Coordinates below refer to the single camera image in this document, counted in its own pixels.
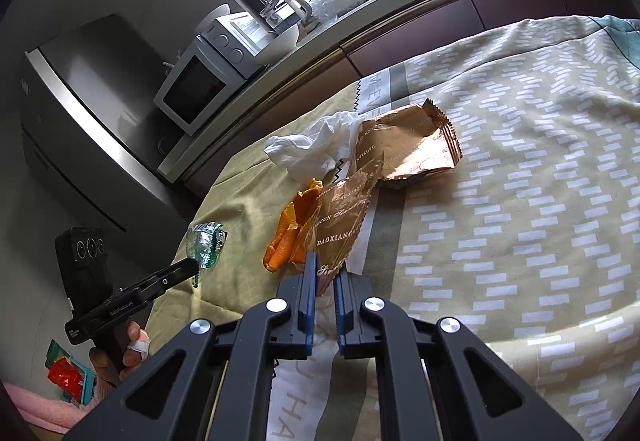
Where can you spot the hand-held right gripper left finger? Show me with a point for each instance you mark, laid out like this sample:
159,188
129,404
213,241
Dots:
311,301

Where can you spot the yellow and teal patterned tablecloth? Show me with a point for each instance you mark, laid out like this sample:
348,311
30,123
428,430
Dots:
500,221

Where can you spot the red and green packet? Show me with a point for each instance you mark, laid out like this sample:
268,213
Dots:
67,373

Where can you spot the white microwave oven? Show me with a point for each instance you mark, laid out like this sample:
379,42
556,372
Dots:
200,81

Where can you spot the pink cloth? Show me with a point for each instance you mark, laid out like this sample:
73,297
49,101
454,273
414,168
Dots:
45,408

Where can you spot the small white ornament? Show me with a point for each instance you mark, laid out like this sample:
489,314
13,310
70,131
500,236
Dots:
171,61

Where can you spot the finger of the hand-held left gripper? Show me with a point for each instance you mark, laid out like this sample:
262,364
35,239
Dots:
170,273

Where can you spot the grey refrigerator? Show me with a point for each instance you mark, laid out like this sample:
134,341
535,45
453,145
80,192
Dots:
100,96

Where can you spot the white bowl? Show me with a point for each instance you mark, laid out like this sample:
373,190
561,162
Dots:
212,21
280,43

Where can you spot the copper foil snack wrapper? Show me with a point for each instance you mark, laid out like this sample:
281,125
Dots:
415,146

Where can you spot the brown lower kitchen cabinets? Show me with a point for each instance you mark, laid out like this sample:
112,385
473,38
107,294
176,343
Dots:
425,26

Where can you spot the person's left hand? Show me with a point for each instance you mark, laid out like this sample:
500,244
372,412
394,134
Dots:
136,346

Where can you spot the translucent brown snack wrapper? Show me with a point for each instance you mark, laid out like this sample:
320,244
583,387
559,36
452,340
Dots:
340,211

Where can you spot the glass kettle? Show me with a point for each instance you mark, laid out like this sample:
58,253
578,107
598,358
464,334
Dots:
290,8

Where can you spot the white tissue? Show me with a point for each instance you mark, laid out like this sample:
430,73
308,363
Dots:
310,151

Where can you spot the orange peel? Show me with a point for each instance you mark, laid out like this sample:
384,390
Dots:
285,236

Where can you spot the green foil wrapper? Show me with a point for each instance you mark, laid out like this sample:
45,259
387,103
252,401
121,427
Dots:
205,243

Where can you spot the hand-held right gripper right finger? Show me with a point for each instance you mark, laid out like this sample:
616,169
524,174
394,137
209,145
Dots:
341,316

